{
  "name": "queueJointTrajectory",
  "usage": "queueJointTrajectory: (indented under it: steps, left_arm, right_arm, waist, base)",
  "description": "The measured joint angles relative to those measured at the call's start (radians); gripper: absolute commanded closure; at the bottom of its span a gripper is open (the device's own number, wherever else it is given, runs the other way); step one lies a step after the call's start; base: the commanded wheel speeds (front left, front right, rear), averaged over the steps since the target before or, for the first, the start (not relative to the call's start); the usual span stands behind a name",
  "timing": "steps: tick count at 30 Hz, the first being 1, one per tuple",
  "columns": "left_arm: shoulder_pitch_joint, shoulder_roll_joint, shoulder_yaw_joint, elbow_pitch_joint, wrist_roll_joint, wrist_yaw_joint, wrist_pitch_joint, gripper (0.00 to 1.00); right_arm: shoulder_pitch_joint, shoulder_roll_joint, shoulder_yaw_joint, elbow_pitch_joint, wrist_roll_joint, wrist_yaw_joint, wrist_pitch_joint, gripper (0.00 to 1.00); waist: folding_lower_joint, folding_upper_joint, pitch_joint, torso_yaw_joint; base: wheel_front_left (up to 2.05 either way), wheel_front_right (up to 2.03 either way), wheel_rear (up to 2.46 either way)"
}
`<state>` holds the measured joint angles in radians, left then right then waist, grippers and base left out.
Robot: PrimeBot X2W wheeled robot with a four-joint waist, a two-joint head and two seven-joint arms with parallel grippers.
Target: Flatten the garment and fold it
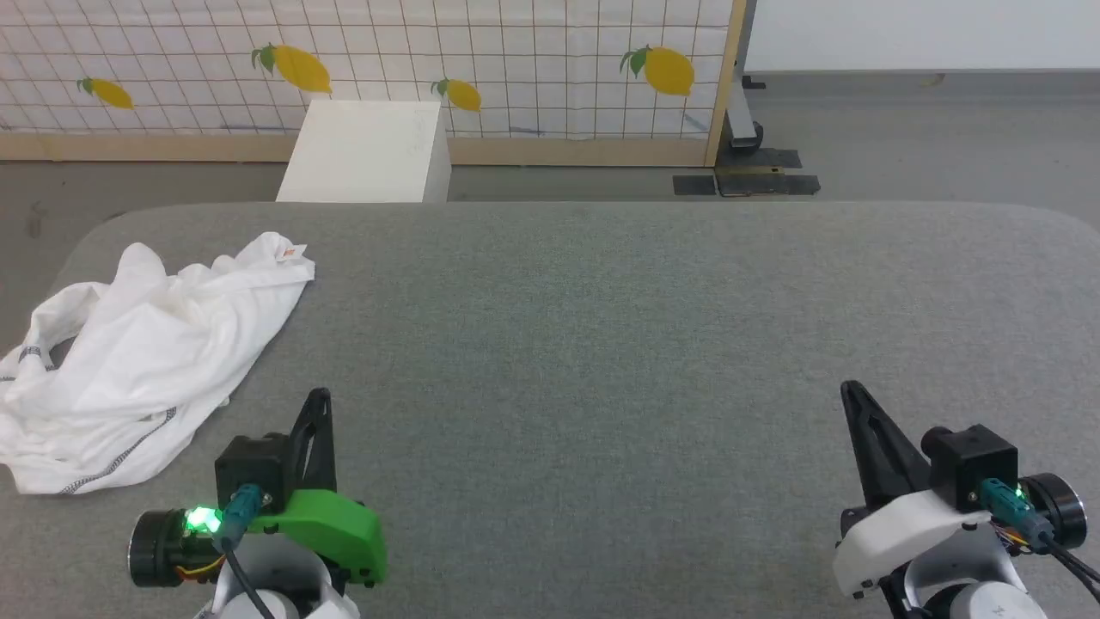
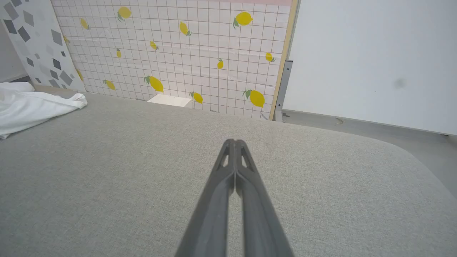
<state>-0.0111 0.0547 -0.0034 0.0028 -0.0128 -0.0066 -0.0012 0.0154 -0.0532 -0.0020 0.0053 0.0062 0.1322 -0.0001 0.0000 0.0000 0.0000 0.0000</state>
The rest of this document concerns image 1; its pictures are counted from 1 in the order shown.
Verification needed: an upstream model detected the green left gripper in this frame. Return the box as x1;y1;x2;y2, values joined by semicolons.
247;389;388;588

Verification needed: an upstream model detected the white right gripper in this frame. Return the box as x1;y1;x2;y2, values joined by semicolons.
831;381;994;599

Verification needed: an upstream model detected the white long-sleeve shirt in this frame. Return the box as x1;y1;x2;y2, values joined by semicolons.
0;231;316;496

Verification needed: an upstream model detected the grey upholstered work surface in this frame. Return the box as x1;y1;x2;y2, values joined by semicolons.
0;201;1100;619

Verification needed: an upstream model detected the white rectangular box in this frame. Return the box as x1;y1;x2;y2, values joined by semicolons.
276;100;453;205

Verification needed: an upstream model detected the grey metal stand leg caster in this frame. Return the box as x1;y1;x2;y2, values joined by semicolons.
724;0;767;156

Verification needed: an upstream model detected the white partition board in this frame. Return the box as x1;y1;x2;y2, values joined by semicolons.
743;0;1100;75

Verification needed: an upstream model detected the lemon print grid panel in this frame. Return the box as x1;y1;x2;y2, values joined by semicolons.
0;0;749;168

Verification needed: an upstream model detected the left camera cable teal plug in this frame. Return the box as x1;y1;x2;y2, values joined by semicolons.
211;483;278;619

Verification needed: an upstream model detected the camera cable teal plug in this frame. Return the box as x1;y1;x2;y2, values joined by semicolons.
211;483;278;619
980;478;1100;603

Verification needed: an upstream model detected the right camera cable teal plug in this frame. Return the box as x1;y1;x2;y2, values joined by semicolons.
980;478;1100;603

